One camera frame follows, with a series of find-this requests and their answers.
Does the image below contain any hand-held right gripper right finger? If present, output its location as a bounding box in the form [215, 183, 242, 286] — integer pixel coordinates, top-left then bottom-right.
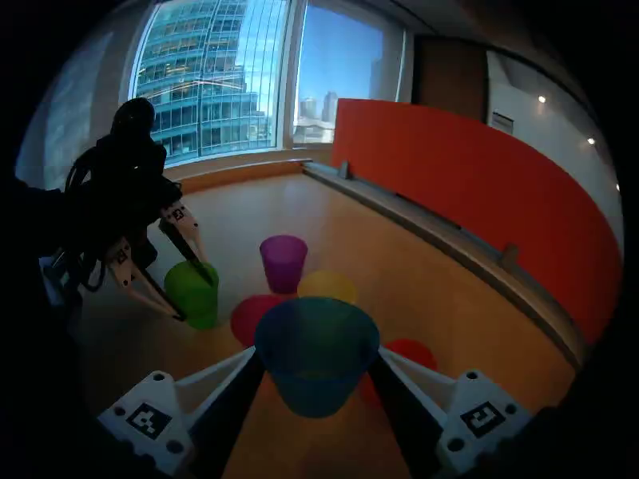
[368, 346, 534, 479]

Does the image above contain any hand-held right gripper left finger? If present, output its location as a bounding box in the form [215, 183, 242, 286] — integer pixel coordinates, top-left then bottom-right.
[97, 346, 266, 477]

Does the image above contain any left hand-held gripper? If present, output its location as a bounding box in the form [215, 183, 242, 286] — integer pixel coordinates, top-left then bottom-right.
[65, 97, 212, 322]

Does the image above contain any green plastic cup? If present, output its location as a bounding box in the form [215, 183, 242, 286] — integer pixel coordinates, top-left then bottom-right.
[164, 260, 220, 331]

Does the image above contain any blue plastic cup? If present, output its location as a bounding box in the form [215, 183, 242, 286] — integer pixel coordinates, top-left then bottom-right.
[254, 296, 382, 419]

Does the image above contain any red plastic cup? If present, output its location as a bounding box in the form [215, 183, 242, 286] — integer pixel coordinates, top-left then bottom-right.
[357, 338, 439, 408]

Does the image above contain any pink plastic cup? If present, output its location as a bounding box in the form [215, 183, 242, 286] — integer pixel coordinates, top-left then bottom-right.
[229, 294, 296, 349]

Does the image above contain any purple plastic cup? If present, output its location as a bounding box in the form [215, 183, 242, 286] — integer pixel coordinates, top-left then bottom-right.
[259, 235, 308, 295]

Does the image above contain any yellow plastic cup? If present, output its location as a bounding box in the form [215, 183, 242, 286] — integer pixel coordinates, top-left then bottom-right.
[297, 270, 359, 306]

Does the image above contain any red desk screen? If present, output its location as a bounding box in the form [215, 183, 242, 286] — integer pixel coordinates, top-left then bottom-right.
[301, 97, 625, 370]

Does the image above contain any black cable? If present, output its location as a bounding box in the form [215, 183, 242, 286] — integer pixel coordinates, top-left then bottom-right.
[54, 149, 109, 293]

